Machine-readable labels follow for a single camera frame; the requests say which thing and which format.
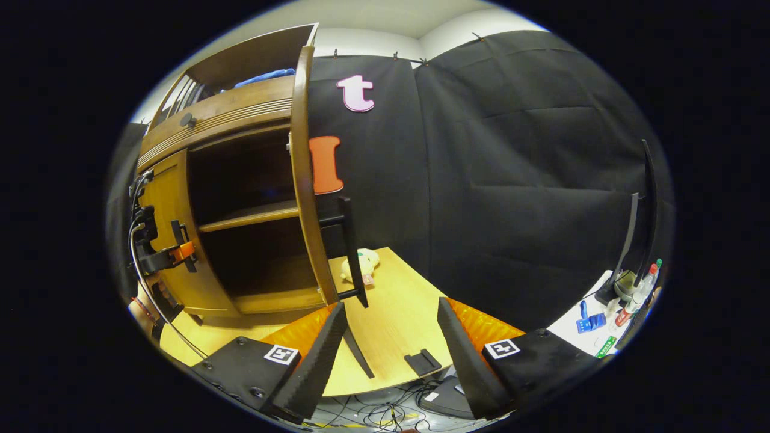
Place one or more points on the green packet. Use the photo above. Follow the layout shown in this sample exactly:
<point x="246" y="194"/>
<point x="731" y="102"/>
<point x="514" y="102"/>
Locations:
<point x="606" y="347"/>

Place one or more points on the wooden inner shelf board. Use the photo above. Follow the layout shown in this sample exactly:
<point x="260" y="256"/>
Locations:
<point x="252" y="215"/>

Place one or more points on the yellow plush toy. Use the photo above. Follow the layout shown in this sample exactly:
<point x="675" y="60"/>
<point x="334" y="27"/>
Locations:
<point x="361" y="264"/>

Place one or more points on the white bottle red cap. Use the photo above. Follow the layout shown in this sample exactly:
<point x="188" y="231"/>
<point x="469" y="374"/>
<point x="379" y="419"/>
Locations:
<point x="634" y="297"/>

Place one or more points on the black monitor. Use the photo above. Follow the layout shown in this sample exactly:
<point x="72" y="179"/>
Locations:
<point x="622" y="246"/>

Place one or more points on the black plastic box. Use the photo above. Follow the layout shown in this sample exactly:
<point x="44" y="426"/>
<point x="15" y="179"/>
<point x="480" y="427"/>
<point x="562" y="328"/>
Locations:
<point x="451" y="403"/>

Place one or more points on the blue clip tool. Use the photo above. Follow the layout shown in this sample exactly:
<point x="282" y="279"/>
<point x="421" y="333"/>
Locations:
<point x="591" y="322"/>

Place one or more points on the black round drawer knob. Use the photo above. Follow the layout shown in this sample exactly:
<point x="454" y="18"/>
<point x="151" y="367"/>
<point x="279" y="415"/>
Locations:
<point x="188" y="119"/>

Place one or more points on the blue folded towel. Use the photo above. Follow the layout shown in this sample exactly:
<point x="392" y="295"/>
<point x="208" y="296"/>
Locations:
<point x="264" y="77"/>

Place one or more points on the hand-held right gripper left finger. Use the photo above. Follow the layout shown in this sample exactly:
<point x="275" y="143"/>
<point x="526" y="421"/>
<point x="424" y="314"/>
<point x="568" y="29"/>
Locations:
<point x="319" y="367"/>

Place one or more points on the black flat strip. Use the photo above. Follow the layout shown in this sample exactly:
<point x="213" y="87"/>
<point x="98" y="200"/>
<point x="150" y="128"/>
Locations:
<point x="359" y="355"/>

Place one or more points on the white side table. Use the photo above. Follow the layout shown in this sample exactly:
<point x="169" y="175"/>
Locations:
<point x="571" y="340"/>

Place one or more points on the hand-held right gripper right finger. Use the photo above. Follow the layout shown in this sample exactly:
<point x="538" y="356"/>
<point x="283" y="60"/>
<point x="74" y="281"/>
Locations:
<point x="466" y="367"/>

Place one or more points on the black backdrop cloth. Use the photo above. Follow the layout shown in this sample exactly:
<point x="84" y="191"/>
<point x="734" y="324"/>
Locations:
<point x="511" y="180"/>

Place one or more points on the black flat bracket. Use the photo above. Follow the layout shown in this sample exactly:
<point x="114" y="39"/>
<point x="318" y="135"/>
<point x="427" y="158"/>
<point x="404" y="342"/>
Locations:
<point x="423" y="362"/>

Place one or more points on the wooden double-door shoe cabinet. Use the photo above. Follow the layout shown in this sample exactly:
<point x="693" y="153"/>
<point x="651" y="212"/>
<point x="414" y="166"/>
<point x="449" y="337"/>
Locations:
<point x="240" y="60"/>

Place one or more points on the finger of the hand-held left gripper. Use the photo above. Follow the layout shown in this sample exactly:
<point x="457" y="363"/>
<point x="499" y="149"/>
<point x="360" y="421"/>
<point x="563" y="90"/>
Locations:
<point x="162" y="258"/>

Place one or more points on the ribbed wooden cabinet drawer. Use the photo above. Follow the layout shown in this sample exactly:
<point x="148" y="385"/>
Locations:
<point x="240" y="111"/>

